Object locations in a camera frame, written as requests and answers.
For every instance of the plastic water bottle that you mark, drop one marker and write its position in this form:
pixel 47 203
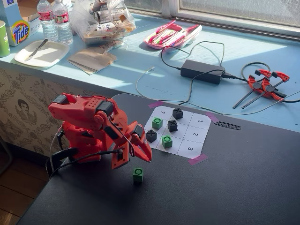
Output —
pixel 63 25
pixel 48 23

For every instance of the red wrist camera mount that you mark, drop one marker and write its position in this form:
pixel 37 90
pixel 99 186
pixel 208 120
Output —
pixel 120 161

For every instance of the pink pencil case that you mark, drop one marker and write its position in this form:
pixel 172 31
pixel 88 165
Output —
pixel 168 37

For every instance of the black cube with cross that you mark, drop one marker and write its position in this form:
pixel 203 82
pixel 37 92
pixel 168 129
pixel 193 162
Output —
pixel 172 126
pixel 177 114
pixel 151 136

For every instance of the red robot arm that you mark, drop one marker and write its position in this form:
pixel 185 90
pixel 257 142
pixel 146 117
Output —
pixel 79 112

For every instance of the black power adapter brick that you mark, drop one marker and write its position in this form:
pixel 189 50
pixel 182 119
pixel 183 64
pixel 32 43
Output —
pixel 201 71

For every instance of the window frame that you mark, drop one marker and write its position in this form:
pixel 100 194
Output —
pixel 234 23

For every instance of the purple tape strip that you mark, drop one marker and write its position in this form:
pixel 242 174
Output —
pixel 155 104
pixel 198 159
pixel 212 116

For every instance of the black flat lattice strip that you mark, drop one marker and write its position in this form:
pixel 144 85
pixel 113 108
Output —
pixel 227 125

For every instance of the Tide detergent cardboard box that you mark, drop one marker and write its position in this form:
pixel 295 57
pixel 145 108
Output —
pixel 21 32

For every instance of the white square plate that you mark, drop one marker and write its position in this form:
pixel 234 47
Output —
pixel 49 55

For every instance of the black table clamp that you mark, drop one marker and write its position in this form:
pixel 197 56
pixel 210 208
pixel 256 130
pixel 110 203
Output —
pixel 63 154

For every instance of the green paper cup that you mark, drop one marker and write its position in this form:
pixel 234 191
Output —
pixel 4 39

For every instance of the clear plastic bag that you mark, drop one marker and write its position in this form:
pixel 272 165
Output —
pixel 105 23

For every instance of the red gripper black motor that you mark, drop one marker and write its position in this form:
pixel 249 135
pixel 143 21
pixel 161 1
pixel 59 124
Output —
pixel 140 142

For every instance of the brown paper napkins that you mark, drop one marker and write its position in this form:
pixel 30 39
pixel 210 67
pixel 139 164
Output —
pixel 91 59

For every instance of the red bar clamp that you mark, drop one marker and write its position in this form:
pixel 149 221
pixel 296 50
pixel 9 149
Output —
pixel 252 80
pixel 282 76

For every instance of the white numbered grid paper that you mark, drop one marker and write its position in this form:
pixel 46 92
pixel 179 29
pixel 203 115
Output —
pixel 194 140

